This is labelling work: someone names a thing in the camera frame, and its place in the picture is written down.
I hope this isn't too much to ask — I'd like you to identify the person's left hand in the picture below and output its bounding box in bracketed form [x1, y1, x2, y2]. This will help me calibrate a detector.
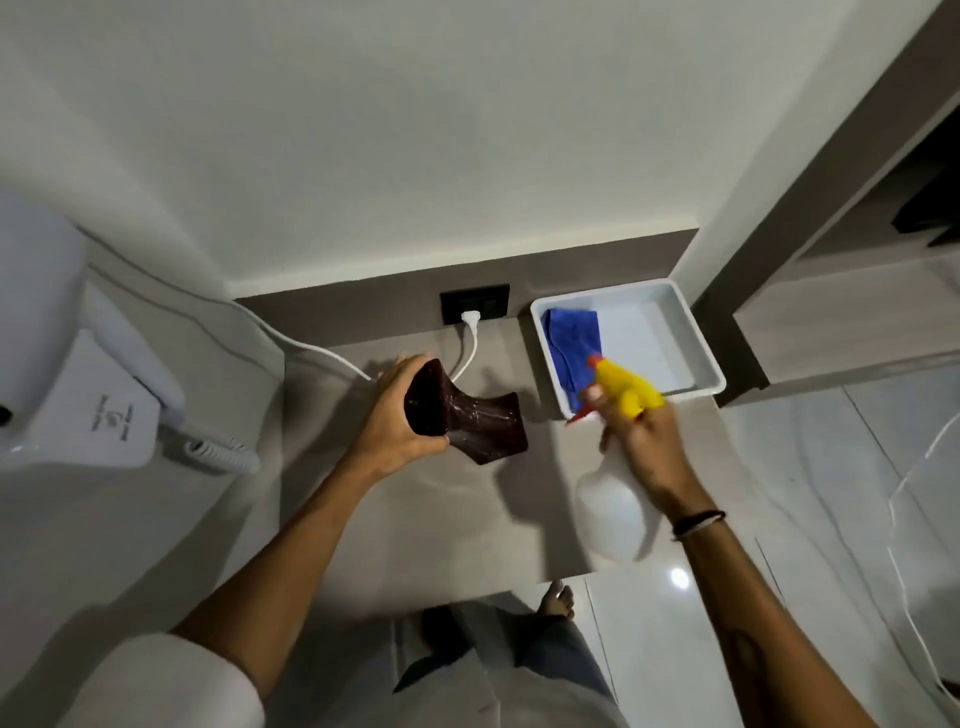
[341, 354, 451, 486]

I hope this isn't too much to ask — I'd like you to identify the person's right hand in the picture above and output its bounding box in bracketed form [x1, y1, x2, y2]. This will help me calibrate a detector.
[585, 382, 715, 521]

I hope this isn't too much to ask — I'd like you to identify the dark brown glossy vase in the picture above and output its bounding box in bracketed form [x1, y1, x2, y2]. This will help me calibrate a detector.
[403, 358, 530, 468]

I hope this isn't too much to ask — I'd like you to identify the yellow-headed translucent spray bottle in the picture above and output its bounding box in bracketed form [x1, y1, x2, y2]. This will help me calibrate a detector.
[564, 354, 667, 564]

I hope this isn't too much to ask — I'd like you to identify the person's left forearm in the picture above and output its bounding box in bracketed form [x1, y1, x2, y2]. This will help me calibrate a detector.
[171, 450, 391, 702]

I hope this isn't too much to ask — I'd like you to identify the person's right forearm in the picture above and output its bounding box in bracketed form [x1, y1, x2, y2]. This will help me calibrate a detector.
[671, 511, 880, 728]

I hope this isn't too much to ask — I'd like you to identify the blue cleaning cloth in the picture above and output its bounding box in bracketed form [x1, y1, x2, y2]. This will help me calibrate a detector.
[541, 307, 605, 415]

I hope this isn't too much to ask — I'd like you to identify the white plastic tray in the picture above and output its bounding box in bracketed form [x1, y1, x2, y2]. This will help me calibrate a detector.
[530, 279, 728, 421]

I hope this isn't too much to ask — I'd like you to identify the person's bare foot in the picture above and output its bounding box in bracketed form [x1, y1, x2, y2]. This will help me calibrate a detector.
[535, 580, 577, 621]

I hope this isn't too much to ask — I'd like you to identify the grey wooden shelf unit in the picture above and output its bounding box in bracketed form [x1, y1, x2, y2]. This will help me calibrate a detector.
[691, 0, 960, 410]

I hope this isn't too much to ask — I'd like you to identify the white shirt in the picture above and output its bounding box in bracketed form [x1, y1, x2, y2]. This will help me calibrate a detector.
[56, 633, 630, 728]

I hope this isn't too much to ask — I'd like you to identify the white hair dryer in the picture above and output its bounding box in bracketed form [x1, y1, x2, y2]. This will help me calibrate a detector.
[0, 187, 189, 430]

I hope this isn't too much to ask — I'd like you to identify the black wrist bracelet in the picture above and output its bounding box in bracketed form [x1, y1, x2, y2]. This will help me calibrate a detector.
[671, 510, 727, 543]

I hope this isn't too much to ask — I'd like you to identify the white power cable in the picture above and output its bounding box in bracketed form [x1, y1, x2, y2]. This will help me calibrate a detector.
[225, 296, 481, 384]

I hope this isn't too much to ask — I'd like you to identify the black wall outlet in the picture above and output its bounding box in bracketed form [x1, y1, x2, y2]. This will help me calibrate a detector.
[439, 283, 512, 326]

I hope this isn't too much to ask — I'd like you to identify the white coiled cord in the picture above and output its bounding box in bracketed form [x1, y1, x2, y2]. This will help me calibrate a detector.
[183, 438, 262, 476]

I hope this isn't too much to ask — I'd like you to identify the white hair dryer wall mount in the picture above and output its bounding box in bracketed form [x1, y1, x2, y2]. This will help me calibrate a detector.
[0, 330, 163, 471]

